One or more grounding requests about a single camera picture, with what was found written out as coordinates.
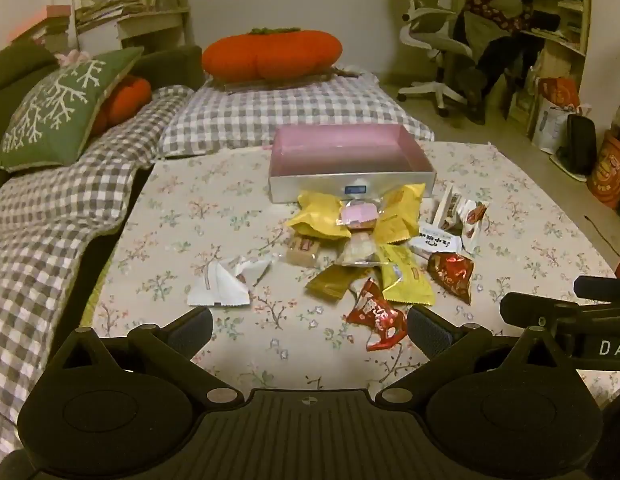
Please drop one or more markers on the yellow snack packet brown label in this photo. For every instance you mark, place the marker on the yellow snack packet brown label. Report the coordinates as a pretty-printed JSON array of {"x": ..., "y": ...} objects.
[{"x": 405, "y": 280}]

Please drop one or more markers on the white packet with black print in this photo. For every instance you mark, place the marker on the white packet with black print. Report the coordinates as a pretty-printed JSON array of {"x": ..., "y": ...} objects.
[{"x": 435, "y": 240}]

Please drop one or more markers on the green cushion white branch print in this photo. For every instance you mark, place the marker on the green cushion white branch print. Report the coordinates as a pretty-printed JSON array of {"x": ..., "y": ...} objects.
[{"x": 64, "y": 105}]

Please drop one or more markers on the white shopping bag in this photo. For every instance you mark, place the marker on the white shopping bag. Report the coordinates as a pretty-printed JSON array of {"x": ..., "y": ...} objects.
[{"x": 550, "y": 127}]

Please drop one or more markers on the wooden shelf unit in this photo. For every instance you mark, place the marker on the wooden shelf unit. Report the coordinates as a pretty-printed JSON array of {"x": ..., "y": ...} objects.
[{"x": 565, "y": 45}]

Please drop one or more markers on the stack of books and papers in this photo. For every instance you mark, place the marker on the stack of books and papers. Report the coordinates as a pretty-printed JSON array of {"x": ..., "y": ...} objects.
[{"x": 104, "y": 7}]

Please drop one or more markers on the white brown snack packet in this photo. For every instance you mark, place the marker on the white brown snack packet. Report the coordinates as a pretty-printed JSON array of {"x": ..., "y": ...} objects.
[{"x": 447, "y": 207}]

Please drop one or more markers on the torn white wrapper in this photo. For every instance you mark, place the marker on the torn white wrapper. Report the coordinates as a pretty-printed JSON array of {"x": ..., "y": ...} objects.
[{"x": 227, "y": 280}]

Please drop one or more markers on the pink storage box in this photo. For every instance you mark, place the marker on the pink storage box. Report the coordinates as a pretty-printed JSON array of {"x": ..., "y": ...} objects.
[{"x": 44, "y": 22}]

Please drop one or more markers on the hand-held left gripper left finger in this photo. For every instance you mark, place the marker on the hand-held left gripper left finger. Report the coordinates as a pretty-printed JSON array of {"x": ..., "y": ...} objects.
[{"x": 192, "y": 331}]

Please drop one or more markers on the clear packet with pink snack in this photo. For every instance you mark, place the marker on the clear packet with pink snack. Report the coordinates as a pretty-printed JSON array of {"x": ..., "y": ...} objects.
[{"x": 357, "y": 215}]

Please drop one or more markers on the grey checked blanket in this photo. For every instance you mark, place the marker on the grey checked blanket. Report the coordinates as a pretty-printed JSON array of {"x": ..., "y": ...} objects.
[{"x": 49, "y": 210}]

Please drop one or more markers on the small orange pumpkin cushion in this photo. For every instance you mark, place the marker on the small orange pumpkin cushion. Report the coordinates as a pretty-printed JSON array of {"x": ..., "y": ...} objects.
[{"x": 127, "y": 102}]

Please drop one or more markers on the white bookshelf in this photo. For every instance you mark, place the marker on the white bookshelf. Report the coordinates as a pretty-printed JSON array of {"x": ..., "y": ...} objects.
[{"x": 139, "y": 30}]

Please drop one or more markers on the large orange pumpkin cushion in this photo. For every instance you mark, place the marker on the large orange pumpkin cushion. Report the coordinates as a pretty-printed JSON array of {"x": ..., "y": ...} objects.
[{"x": 270, "y": 57}]

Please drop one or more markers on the white office chair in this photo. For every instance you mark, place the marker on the white office chair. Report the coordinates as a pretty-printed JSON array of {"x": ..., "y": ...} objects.
[{"x": 440, "y": 45}]

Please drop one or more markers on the pink stuffed toy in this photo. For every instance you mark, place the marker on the pink stuffed toy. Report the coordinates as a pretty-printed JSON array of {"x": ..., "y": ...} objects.
[{"x": 72, "y": 58}]

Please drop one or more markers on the black bag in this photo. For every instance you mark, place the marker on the black bag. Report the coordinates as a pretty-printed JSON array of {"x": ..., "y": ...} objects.
[{"x": 582, "y": 142}]

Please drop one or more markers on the pink box with silver sides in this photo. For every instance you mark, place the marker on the pink box with silver sides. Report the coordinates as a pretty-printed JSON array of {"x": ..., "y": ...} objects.
[{"x": 340, "y": 145}]

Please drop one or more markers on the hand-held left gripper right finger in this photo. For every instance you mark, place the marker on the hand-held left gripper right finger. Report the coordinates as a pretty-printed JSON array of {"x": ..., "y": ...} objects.
[{"x": 425, "y": 330}]

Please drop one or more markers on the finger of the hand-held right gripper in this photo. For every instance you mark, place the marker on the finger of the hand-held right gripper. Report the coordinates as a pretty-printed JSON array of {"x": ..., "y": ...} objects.
[
  {"x": 605, "y": 289},
  {"x": 530, "y": 306}
]

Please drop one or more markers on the olive gold snack packet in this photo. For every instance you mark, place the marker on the olive gold snack packet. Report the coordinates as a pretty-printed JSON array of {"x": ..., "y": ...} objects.
[{"x": 335, "y": 280}]

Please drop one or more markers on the orange printed bag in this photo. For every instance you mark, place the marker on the orange printed bag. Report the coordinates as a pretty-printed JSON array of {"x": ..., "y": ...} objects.
[{"x": 610, "y": 170}]

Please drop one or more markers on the orange shopping bag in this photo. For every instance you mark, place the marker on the orange shopping bag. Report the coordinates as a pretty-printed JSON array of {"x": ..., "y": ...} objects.
[{"x": 557, "y": 92}]

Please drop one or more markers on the dark red snack packet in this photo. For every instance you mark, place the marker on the dark red snack packet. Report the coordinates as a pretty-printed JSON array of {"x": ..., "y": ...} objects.
[{"x": 452, "y": 272}]

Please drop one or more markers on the grey checked pillow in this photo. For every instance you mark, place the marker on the grey checked pillow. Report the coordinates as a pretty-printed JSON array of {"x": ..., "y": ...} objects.
[{"x": 239, "y": 120}]

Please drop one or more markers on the tan snack packet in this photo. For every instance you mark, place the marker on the tan snack packet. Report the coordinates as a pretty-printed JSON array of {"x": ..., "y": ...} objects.
[{"x": 300, "y": 250}]

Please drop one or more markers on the clear packet with beige snack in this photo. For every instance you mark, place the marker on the clear packet with beige snack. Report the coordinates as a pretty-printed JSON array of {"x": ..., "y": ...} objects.
[{"x": 357, "y": 247}]

